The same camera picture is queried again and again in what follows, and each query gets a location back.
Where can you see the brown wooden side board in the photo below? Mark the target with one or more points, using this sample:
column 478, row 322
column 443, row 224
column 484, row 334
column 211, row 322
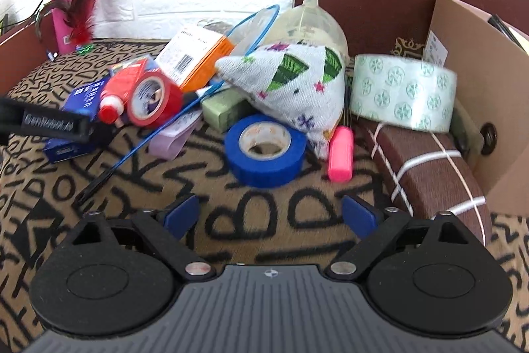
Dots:
column 20, row 43

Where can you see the red cap glue bottle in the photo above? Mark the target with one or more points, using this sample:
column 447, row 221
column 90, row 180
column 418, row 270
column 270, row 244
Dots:
column 120, row 88

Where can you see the small red packet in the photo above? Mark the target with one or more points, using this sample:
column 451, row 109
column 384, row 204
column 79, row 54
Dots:
column 136, row 63

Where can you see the brown cardboard box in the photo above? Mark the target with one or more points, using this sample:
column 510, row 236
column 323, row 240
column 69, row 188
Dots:
column 475, row 59

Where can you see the translucent plastic case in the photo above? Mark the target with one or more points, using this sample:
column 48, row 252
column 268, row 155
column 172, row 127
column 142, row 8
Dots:
column 169, row 140

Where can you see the white tree print sock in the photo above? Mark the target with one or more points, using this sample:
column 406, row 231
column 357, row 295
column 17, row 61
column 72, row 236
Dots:
column 281, row 96

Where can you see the blue tape roll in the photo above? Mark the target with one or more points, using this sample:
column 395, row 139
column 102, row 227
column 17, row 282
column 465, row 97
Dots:
column 239, row 162

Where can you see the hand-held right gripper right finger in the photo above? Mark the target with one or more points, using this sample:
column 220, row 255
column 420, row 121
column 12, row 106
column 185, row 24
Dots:
column 361, row 214

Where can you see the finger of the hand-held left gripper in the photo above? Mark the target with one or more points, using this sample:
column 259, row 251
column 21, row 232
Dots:
column 102, row 133

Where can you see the clear plastic packet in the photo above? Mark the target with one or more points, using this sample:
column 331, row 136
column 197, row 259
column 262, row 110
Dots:
column 465, row 134

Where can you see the green patterned tape roll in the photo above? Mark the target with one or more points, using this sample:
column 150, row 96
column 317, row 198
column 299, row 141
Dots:
column 405, row 88

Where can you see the blue box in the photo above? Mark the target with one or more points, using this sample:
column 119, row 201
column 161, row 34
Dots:
column 82, row 96

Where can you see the pale green box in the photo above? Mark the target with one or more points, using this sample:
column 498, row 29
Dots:
column 223, row 109

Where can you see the clear plastic funnel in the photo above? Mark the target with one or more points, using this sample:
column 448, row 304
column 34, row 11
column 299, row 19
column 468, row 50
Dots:
column 314, row 26

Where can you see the small red tape roll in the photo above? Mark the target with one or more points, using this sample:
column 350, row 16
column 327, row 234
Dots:
column 169, row 105

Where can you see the pink highlighter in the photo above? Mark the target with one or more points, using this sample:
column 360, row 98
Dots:
column 341, row 154

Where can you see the orange white box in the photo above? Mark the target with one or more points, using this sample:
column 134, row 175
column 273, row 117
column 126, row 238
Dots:
column 186, row 55

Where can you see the pink bottle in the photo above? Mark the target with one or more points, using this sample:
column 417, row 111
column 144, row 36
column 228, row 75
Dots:
column 62, row 26

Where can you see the letter printed blanket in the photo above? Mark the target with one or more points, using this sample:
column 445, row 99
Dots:
column 256, row 212

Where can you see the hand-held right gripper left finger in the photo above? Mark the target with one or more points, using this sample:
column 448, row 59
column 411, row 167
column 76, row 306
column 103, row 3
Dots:
column 179, row 216

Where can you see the brown checked glasses case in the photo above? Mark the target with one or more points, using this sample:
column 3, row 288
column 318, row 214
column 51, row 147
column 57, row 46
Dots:
column 430, row 179

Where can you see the clear plastic bag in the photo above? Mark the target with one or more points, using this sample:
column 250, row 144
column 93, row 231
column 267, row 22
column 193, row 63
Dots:
column 215, row 27

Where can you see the red feather toy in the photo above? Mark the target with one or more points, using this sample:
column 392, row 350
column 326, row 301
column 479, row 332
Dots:
column 82, row 18

